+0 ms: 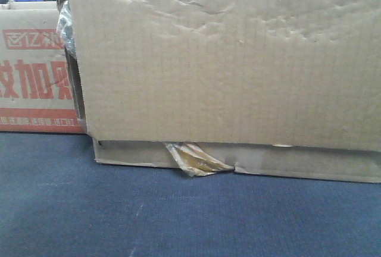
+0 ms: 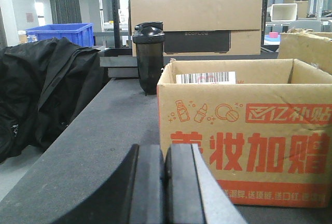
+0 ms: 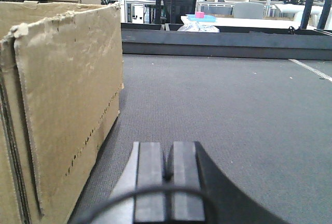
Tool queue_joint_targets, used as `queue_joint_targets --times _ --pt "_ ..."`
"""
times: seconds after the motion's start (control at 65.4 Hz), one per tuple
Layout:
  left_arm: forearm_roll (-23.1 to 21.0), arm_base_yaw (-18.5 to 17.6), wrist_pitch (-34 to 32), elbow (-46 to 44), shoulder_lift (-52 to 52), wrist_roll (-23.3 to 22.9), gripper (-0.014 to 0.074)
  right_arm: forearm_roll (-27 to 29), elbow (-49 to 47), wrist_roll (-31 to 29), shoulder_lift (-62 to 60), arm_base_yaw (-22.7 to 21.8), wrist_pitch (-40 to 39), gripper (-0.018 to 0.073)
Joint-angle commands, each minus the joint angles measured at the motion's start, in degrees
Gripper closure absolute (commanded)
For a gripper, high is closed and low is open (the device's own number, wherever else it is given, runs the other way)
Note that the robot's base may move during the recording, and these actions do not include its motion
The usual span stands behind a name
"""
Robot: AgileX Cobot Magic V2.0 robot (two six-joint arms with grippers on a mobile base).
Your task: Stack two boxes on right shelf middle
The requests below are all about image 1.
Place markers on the plain brown cardboard box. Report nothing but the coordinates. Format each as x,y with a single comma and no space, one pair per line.
272,87

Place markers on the peeling brown packing tape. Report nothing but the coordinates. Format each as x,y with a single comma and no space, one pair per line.
194,161

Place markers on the crumpled clear plastic wrap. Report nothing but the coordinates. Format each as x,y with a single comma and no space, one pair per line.
65,29

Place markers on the red printed cardboard box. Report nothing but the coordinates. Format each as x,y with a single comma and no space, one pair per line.
35,89

